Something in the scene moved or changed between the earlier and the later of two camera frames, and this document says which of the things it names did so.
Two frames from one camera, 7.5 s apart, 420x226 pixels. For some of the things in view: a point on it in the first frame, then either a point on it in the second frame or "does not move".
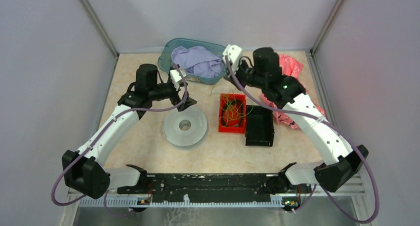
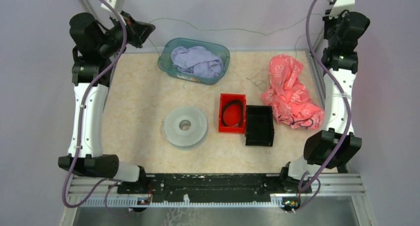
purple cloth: x=197 y=60 does not move
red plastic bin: x=232 y=117 does not move
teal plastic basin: x=165 y=62 does not move
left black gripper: x=187 y=102 → x=144 y=29
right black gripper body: x=247 y=75 → x=330 y=26
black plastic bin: x=259 y=128 does not move
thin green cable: x=234 y=106 → x=236 y=29
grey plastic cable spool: x=188 y=138 does not move
